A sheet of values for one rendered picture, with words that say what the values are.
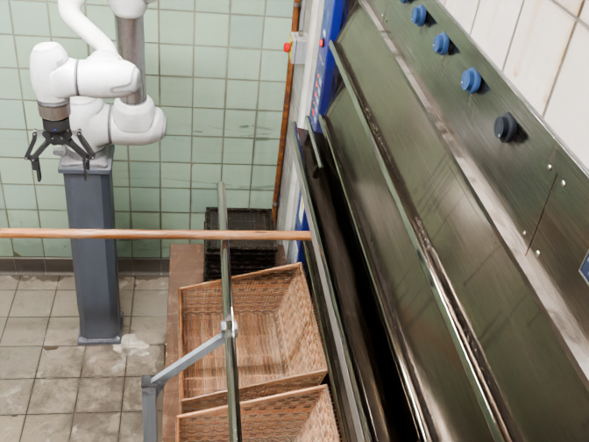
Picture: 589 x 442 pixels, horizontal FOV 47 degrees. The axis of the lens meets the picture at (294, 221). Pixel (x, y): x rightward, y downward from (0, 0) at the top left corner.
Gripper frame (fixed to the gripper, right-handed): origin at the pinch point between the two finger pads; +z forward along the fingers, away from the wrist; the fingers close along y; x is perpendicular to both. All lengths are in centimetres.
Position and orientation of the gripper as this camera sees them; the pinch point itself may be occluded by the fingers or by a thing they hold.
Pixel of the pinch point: (62, 175)
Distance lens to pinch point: 219.7
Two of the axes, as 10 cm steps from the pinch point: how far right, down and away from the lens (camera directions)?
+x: 1.7, 5.6, -8.1
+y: -9.8, 0.3, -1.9
